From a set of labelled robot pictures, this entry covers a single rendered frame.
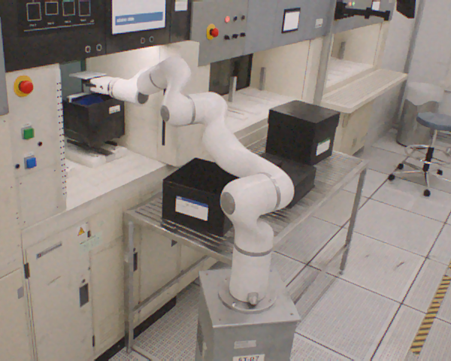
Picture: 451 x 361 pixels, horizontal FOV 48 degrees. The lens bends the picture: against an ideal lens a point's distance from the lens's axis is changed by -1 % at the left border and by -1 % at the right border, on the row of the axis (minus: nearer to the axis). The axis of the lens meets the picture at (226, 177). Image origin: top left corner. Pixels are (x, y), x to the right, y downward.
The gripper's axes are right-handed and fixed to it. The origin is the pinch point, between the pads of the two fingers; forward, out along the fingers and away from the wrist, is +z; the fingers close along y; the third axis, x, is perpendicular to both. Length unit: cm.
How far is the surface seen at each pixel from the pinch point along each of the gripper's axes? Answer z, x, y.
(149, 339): -37, -121, 1
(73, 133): -0.7, -21.6, -10.5
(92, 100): 0.9, -9.6, 1.3
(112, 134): -9.8, -22.7, 3.3
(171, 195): -53, -34, -5
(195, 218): -64, -41, -3
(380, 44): -13, -12, 312
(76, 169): -12.7, -31.9, -18.9
